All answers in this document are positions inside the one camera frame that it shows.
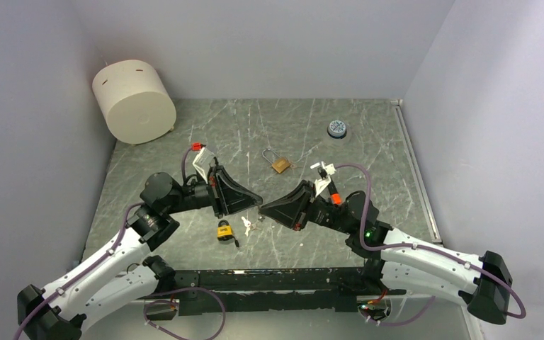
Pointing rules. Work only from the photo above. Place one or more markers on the cream cylindrical container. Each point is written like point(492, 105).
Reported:
point(134, 102)

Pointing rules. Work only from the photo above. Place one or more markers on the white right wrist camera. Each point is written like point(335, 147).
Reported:
point(325, 172)

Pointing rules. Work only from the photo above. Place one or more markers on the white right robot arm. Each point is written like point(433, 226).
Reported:
point(395, 260)

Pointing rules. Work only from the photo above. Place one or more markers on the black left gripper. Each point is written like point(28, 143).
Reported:
point(227, 196)

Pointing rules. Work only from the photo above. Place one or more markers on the yellow black padlock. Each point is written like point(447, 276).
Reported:
point(225, 234)

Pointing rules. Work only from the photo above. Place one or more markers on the orange black marker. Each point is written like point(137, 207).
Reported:
point(334, 194)

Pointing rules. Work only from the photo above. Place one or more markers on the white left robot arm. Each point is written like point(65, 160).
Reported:
point(124, 269)

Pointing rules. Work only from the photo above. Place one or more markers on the small brass padlock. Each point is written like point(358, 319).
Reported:
point(278, 164)

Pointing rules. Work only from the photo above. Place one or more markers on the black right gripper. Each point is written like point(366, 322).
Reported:
point(292, 210)

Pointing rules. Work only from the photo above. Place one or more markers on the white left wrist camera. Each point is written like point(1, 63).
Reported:
point(205, 159)

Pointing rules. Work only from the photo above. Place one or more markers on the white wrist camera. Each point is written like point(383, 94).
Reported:
point(205, 159)
point(325, 172)

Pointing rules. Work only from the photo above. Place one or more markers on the silver key pair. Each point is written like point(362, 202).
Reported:
point(249, 226)

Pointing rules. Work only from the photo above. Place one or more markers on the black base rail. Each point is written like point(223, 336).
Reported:
point(341, 289)

